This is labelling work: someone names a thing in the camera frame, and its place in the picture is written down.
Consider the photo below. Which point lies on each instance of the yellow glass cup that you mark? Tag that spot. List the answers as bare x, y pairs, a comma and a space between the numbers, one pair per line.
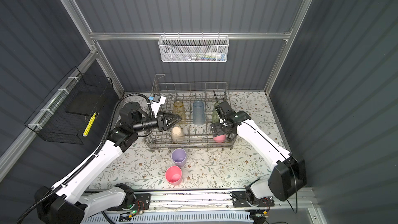
179, 109

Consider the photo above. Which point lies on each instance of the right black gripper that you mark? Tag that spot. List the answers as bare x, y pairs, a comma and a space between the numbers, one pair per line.
224, 120

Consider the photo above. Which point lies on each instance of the grey wire dish rack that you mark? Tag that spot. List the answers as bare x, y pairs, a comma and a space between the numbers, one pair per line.
196, 136

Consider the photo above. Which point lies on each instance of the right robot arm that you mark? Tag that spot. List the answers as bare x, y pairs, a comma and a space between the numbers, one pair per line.
288, 173

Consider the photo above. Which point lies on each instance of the blue translucent cup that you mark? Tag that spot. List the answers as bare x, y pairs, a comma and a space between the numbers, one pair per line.
198, 110

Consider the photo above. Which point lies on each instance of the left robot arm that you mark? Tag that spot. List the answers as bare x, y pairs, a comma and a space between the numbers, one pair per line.
64, 202

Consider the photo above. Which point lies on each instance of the pink plastic cup front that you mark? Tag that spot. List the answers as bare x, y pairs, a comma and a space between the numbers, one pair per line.
173, 175

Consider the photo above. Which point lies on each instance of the beige plastic cup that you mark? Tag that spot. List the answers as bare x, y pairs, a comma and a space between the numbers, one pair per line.
177, 134

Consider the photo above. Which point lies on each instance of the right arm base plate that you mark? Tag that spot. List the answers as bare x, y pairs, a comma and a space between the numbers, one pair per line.
242, 199

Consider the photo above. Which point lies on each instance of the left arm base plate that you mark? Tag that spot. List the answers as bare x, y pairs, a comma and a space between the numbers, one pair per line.
141, 202

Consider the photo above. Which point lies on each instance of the purple plastic cup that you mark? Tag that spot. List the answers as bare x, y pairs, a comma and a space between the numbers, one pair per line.
179, 157

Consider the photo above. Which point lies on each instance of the black wire wall basket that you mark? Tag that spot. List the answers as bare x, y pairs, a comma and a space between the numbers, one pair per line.
69, 114

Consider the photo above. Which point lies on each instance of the black pad in basket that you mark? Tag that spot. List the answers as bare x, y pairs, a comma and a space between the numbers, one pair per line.
85, 104

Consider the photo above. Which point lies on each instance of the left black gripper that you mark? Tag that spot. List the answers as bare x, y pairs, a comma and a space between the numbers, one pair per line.
160, 123

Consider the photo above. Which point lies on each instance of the pink plastic cup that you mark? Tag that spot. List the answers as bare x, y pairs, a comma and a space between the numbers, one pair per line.
173, 175
220, 138

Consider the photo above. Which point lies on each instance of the green glass cup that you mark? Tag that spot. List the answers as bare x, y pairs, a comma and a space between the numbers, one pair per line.
215, 115

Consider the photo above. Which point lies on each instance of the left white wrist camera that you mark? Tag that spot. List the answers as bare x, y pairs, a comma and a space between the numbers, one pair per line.
156, 102

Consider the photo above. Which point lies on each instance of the white mesh wall basket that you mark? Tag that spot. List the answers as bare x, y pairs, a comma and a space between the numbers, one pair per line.
173, 50

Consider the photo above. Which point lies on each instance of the tubes in white basket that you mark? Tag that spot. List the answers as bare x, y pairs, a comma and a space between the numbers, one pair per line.
207, 57

